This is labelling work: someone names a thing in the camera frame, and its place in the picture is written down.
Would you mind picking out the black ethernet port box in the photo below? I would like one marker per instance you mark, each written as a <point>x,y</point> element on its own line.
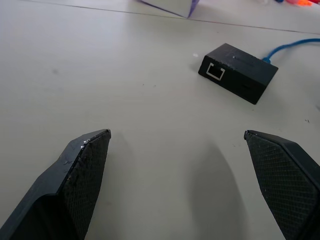
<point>240,75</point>

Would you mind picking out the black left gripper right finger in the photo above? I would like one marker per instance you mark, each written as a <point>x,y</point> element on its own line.
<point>287,180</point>

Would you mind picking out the white and purple box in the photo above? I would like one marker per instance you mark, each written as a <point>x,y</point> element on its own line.
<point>172,6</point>

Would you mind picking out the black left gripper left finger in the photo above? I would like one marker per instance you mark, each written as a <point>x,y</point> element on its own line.
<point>65,190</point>

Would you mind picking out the colourful toy pile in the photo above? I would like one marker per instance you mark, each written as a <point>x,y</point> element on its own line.
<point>297,2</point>

